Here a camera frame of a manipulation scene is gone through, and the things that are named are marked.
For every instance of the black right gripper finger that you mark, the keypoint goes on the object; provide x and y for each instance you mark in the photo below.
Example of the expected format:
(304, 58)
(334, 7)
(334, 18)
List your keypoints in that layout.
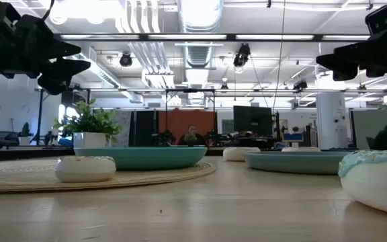
(338, 67)
(361, 50)

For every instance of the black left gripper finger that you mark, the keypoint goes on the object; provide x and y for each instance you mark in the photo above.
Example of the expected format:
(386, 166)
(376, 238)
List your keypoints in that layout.
(62, 75)
(66, 50)

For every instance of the white donut with sprinkles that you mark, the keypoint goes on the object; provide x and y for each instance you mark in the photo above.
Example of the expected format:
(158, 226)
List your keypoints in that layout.
(84, 171)

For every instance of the blue iced donut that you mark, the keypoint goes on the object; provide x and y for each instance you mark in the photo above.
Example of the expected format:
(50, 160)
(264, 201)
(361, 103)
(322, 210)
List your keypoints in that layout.
(378, 188)

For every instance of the plain white donut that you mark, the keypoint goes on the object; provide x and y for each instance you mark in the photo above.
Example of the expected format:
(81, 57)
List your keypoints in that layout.
(237, 154)

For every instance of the white round column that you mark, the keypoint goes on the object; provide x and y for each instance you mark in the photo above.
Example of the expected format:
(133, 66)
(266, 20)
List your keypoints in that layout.
(331, 117)

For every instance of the grey partition panel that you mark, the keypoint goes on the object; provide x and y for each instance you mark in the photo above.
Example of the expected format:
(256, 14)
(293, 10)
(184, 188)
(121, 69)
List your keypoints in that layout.
(368, 124)

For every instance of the green plant in white pot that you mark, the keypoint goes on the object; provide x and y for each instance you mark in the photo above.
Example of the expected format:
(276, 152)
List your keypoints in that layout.
(89, 139)

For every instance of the small dark potted plant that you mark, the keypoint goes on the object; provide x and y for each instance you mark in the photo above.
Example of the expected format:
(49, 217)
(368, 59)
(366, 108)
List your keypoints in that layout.
(25, 139)

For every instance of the blue box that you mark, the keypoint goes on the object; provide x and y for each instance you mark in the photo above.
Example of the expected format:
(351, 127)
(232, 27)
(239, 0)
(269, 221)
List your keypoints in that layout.
(293, 137)

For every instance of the black bench top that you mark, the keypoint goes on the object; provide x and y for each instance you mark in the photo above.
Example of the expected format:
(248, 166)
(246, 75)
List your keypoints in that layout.
(22, 154)

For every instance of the black partition panel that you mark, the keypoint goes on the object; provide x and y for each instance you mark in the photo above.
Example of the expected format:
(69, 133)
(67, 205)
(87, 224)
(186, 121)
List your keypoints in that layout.
(144, 127)

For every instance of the black monitor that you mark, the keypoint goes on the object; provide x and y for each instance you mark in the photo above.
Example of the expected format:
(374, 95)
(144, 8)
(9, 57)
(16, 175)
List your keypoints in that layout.
(252, 121)

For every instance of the blue-grey plate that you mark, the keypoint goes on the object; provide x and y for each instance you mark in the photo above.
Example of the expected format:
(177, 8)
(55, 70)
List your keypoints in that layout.
(291, 164)

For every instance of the teal bowl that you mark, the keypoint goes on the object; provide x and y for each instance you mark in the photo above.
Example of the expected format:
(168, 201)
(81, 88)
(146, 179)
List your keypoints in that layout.
(139, 159)

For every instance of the orange partition panel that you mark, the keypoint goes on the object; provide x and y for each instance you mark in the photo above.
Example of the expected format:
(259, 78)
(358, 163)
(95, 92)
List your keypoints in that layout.
(180, 121)

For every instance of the round woven straw placemat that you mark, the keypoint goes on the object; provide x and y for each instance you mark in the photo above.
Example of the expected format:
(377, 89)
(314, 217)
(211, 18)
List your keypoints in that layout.
(163, 176)

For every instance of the small green desk plant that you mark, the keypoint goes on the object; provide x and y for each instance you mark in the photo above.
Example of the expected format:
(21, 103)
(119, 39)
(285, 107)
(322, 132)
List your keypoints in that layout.
(191, 138)

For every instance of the black overhead camera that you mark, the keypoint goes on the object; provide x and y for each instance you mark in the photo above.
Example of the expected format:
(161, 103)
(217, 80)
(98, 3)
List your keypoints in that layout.
(300, 84)
(125, 60)
(242, 55)

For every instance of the black frame post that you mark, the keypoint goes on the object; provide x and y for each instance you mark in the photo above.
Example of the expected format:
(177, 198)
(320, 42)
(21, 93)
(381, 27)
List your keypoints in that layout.
(40, 117)

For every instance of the black horizontal frame bar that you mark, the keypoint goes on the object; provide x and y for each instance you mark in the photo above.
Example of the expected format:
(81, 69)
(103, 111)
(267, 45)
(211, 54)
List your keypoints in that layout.
(247, 90)

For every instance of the overhead frame light bar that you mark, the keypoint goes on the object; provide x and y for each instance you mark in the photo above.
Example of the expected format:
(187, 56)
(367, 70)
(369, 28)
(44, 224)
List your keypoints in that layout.
(230, 37)

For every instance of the silver ventilation duct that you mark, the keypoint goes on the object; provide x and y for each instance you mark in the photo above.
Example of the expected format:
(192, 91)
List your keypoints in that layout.
(198, 55)

